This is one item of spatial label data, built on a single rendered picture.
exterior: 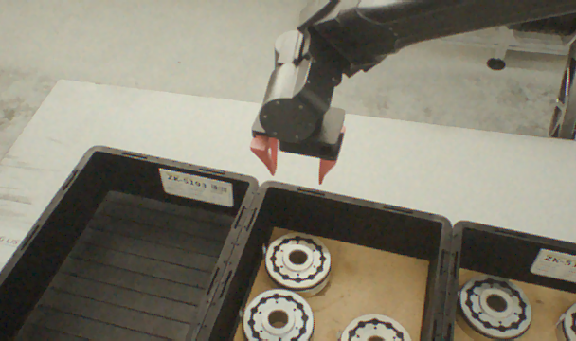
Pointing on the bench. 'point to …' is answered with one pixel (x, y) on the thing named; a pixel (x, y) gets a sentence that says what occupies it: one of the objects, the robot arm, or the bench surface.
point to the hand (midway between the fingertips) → (297, 172)
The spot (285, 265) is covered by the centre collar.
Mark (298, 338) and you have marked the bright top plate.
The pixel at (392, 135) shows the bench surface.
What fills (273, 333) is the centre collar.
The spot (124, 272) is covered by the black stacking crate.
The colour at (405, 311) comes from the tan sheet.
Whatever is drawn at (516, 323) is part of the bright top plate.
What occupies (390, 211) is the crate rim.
